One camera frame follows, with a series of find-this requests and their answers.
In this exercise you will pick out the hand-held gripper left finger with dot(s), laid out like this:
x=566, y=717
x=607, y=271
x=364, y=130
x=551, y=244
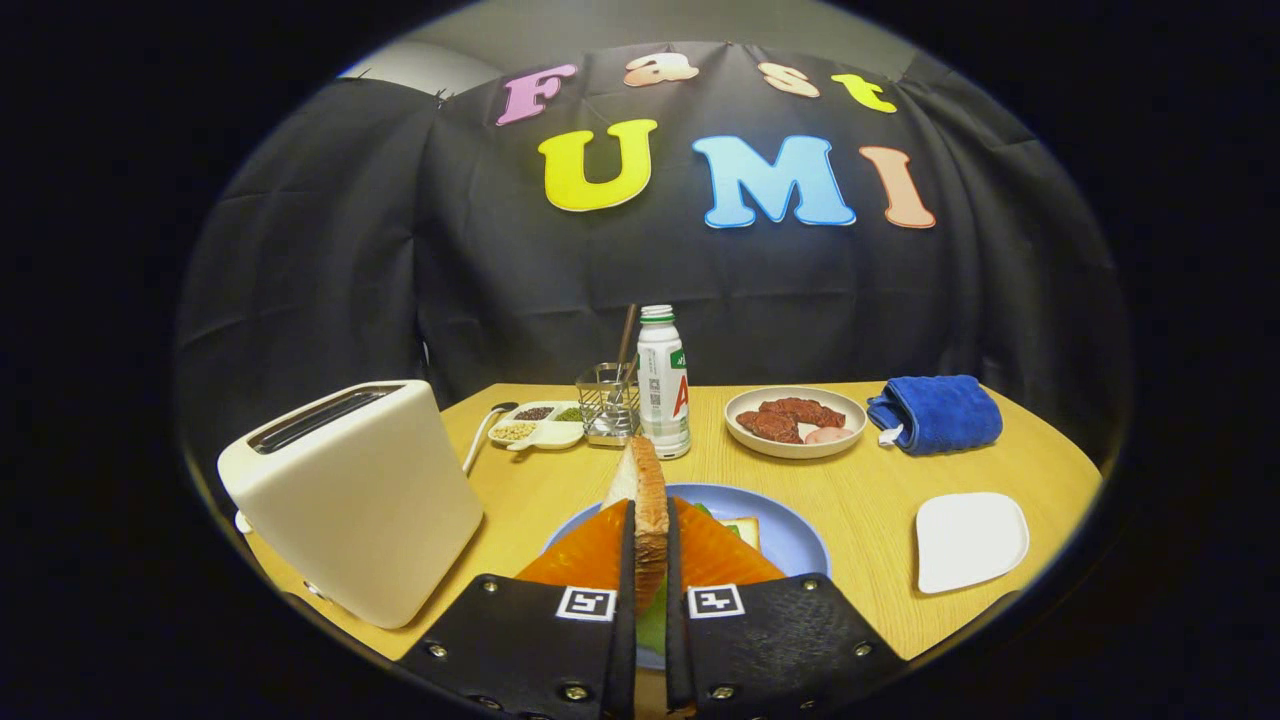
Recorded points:
x=626, y=650

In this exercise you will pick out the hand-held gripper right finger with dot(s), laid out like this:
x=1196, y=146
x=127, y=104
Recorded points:
x=676, y=650

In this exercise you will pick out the green lettuce leaf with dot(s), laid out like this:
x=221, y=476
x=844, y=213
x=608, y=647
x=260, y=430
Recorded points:
x=652, y=625

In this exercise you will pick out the toasted bread slice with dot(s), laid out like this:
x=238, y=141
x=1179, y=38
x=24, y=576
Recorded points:
x=650, y=520

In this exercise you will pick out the white bread slice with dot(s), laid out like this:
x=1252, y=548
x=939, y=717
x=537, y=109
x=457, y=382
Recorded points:
x=745, y=532

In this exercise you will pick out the blue round plate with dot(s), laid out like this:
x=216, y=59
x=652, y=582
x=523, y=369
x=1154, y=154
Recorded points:
x=790, y=540

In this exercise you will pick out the beige round plate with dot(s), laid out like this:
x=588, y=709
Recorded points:
x=790, y=451

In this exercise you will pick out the white divided bean dish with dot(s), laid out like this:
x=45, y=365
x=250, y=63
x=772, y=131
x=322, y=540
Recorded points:
x=540, y=435

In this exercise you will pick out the brown meat piece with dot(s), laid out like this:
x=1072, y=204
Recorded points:
x=768, y=426
x=810, y=410

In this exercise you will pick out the white drink bottle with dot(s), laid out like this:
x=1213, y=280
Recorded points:
x=660, y=400

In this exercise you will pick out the pink ham slice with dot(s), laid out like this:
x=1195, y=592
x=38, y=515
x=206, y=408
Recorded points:
x=830, y=436

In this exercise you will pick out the white toaster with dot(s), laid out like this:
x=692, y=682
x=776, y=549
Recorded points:
x=370, y=510

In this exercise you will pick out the brown chopstick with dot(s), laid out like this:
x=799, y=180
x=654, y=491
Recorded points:
x=628, y=340

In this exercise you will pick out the small white plate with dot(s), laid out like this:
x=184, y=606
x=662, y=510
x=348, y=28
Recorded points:
x=970, y=540

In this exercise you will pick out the blue folded towel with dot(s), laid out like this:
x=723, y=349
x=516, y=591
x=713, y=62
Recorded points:
x=940, y=415

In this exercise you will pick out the black backdrop cloth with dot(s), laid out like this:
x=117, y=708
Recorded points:
x=900, y=300

